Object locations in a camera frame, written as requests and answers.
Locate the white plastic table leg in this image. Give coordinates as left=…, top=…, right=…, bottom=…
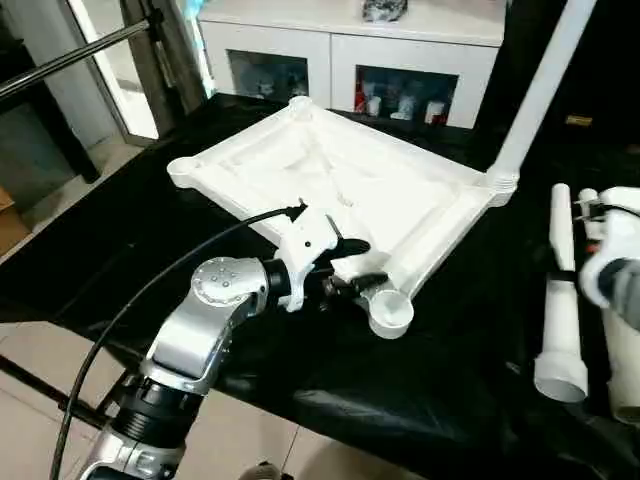
left=578, top=187, right=640, bottom=427
left=533, top=183, right=590, bottom=405
left=486, top=0, right=599, bottom=191

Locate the white plastic table top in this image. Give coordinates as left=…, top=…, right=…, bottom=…
left=167, top=97, right=520, bottom=342

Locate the black work mat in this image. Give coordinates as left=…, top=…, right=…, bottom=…
left=0, top=92, right=640, bottom=480

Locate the white glass-door cabinet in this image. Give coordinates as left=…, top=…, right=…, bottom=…
left=198, top=0, right=508, bottom=129

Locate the grey crumpled bundle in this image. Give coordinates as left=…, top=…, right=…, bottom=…
left=361, top=0, right=409, bottom=24

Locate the light blue plastic strip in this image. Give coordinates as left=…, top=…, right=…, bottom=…
left=183, top=0, right=218, bottom=98

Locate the brown cardboard box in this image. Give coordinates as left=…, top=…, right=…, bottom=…
left=0, top=188, right=33, bottom=257

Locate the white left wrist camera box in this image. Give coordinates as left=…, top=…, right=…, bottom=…
left=276, top=205, right=342, bottom=314

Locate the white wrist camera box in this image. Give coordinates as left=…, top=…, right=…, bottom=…
left=582, top=186, right=640, bottom=309
left=276, top=205, right=342, bottom=314

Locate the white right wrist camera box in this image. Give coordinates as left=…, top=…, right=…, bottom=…
left=582, top=186, right=640, bottom=309

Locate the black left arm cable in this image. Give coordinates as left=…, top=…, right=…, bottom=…
left=50, top=204, right=307, bottom=480

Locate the black metal table frame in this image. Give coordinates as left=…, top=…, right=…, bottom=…
left=0, top=352, right=136, bottom=436

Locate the grey metal rack frame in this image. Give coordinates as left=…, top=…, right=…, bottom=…
left=0, top=0, right=206, bottom=186

